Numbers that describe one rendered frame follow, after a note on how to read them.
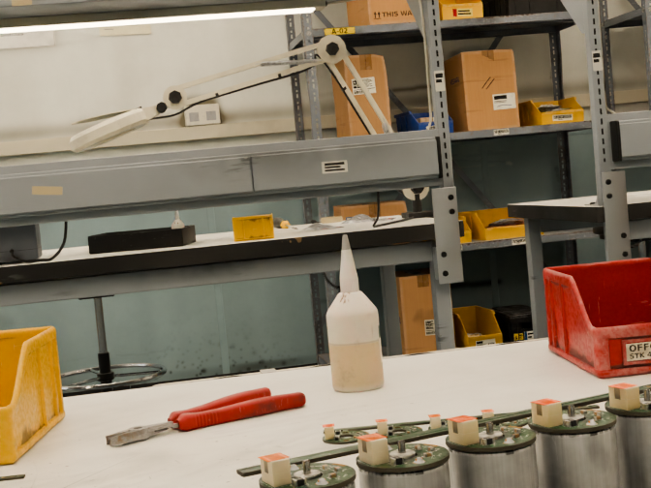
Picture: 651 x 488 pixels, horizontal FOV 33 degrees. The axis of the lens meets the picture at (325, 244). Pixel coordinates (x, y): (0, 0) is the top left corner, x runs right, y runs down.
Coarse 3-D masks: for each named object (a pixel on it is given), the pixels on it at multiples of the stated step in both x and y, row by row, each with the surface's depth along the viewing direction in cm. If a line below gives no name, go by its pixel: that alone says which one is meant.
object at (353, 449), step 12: (648, 384) 36; (600, 396) 35; (564, 408) 34; (480, 420) 33; (492, 420) 33; (504, 420) 33; (420, 432) 32; (432, 432) 32; (444, 432) 32; (300, 456) 31; (312, 456) 31; (324, 456) 31; (336, 456) 31; (252, 468) 30
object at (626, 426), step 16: (640, 400) 33; (624, 416) 33; (640, 416) 32; (624, 432) 33; (640, 432) 32; (624, 448) 33; (640, 448) 32; (624, 464) 33; (640, 464) 32; (624, 480) 33; (640, 480) 32
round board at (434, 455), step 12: (396, 444) 31; (408, 444) 31; (420, 444) 31; (432, 444) 31; (396, 456) 29; (420, 456) 30; (432, 456) 29; (444, 456) 29; (360, 468) 29; (372, 468) 29; (384, 468) 29; (396, 468) 29; (408, 468) 29; (420, 468) 29
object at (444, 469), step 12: (408, 456) 30; (432, 468) 29; (444, 468) 29; (360, 480) 30; (372, 480) 29; (384, 480) 29; (396, 480) 29; (408, 480) 29; (420, 480) 29; (432, 480) 29; (444, 480) 29
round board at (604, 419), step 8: (584, 416) 32; (592, 416) 32; (600, 416) 32; (608, 416) 32; (528, 424) 32; (536, 424) 32; (568, 424) 31; (576, 424) 31; (584, 424) 31; (600, 424) 31; (608, 424) 31; (544, 432) 31; (552, 432) 31; (560, 432) 31; (568, 432) 31; (576, 432) 31; (584, 432) 31
